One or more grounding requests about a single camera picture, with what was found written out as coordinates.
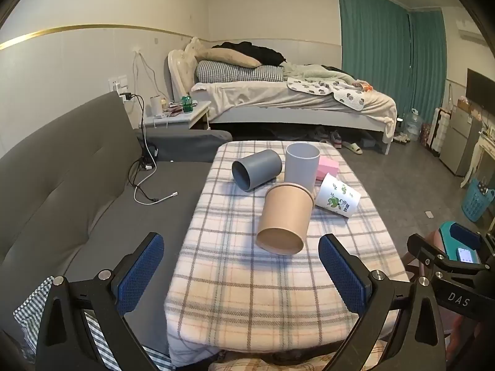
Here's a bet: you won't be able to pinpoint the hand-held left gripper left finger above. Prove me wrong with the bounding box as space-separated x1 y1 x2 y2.
35 232 171 371

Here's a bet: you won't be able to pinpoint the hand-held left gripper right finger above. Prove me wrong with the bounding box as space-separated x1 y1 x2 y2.
318 234 451 371

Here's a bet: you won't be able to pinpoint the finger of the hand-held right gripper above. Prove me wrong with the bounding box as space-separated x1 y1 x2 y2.
407 234 449 277

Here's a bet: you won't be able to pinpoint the brown paper cup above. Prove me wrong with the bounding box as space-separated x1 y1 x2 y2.
256 182 315 256

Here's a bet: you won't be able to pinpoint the person's right forearm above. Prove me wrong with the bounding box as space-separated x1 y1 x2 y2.
441 306 484 360

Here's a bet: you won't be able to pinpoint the white cup with green print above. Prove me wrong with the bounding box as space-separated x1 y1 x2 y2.
314 173 362 218

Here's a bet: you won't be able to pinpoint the light grey cup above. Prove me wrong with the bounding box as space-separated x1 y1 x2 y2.
284 142 321 194

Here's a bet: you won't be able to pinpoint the dark grey cup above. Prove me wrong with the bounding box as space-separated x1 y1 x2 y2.
231 149 282 193

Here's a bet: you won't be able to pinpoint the blue laundry basket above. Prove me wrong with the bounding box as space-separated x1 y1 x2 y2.
460 178 495 223

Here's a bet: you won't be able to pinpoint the plaid tablecloth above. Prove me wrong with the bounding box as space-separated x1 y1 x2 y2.
164 139 411 368

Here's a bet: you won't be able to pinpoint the pink box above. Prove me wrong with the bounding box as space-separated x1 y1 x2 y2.
315 156 340 181

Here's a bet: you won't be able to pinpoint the grey fridge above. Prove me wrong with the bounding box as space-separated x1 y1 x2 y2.
439 114 483 176

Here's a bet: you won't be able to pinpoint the green striped cloth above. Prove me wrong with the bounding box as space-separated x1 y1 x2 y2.
13 276 173 371

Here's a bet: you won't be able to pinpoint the grey sofa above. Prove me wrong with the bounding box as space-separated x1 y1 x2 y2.
0 91 233 356

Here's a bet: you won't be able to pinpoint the large water bottle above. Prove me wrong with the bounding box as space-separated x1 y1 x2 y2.
402 109 421 142

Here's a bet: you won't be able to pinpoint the white nightstand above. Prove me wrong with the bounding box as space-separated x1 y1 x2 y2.
139 100 211 130

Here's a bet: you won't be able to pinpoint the black television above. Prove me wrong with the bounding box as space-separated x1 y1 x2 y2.
466 68 495 116

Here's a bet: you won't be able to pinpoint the patterned quilt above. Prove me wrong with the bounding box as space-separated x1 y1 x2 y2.
287 76 366 113

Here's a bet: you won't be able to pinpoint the white bed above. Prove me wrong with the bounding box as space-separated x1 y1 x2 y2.
168 38 399 156

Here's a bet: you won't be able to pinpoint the pale green blanket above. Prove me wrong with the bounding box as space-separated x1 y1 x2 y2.
282 63 356 86

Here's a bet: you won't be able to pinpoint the striped pillow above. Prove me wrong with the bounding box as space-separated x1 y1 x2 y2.
195 61 285 83

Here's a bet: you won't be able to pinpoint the white air conditioner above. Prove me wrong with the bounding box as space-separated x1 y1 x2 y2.
454 19 487 42

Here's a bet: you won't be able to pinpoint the teal curtain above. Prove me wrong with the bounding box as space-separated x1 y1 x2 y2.
337 0 448 124

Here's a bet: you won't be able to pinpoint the beige pillow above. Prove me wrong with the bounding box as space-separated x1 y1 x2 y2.
195 46 261 68

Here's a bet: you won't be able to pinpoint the black clothes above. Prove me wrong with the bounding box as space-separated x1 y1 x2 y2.
222 41 287 66

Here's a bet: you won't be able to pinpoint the white charging cable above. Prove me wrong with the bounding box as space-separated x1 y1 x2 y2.
133 162 179 205

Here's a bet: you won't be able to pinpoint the black power cable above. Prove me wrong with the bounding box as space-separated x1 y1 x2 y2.
127 95 157 202

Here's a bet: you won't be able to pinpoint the wall socket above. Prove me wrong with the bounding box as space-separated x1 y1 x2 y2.
108 75 131 103

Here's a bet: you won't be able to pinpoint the white wall cable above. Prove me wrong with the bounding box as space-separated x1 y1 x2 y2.
133 48 171 101

